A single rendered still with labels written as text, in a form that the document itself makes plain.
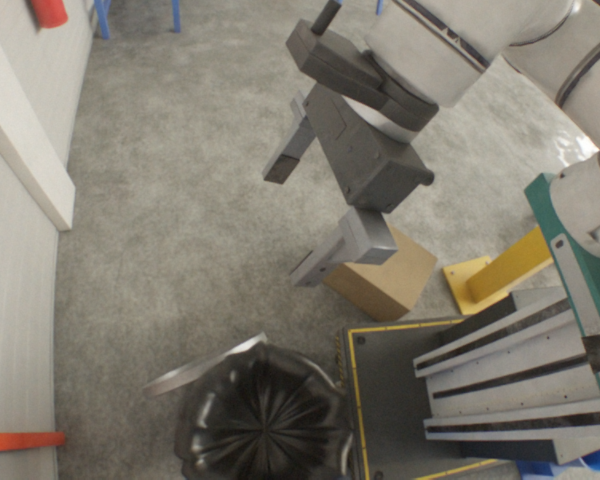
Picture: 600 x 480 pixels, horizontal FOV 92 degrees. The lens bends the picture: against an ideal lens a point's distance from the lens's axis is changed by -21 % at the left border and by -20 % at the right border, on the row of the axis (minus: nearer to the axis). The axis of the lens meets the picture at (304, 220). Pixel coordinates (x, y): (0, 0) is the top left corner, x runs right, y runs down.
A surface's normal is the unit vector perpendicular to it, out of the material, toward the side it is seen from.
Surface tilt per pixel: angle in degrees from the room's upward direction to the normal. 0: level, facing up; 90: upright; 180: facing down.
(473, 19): 71
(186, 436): 19
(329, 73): 75
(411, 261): 0
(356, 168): 67
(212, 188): 0
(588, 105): 104
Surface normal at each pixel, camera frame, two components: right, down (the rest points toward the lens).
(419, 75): -0.25, 0.58
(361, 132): -0.82, -0.14
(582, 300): -0.98, -0.02
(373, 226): 0.52, -0.61
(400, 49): -0.55, 0.29
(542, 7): 0.48, 0.80
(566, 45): -0.76, 0.15
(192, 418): 0.30, -0.45
